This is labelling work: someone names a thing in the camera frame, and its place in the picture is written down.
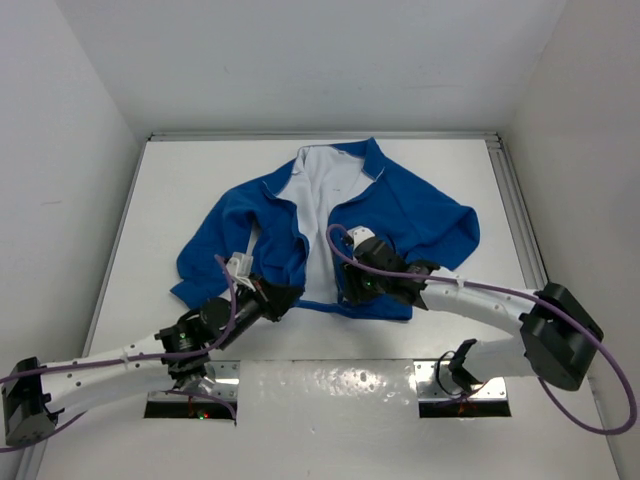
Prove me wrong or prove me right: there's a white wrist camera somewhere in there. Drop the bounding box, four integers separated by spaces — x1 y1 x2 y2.
348 226 375 249
225 252 253 279

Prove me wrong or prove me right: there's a metal base plate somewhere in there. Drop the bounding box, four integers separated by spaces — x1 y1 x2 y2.
172 361 240 403
414 360 509 402

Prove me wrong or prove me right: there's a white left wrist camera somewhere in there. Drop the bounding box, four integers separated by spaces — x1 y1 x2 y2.
225 252 253 279

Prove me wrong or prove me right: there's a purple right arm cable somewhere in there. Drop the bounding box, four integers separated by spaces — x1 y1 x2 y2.
325 223 634 434

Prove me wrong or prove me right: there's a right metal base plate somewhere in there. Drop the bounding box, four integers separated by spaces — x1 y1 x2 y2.
414 360 509 402

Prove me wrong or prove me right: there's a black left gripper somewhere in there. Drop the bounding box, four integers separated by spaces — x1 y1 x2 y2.
216 271 302 349

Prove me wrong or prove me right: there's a blue fleece zip jacket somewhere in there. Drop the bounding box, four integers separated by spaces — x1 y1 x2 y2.
171 139 480 321

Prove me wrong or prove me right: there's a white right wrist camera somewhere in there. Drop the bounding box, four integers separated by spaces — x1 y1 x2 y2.
348 226 375 249

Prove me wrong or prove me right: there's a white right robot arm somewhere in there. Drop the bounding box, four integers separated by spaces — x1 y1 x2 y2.
342 227 604 392

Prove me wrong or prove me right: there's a thin black wire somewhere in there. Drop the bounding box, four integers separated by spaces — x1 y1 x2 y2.
433 350 471 401

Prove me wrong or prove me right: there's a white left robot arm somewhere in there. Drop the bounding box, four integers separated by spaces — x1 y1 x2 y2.
1 274 304 453

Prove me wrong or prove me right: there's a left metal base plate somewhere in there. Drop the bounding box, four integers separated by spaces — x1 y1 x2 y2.
172 361 240 403

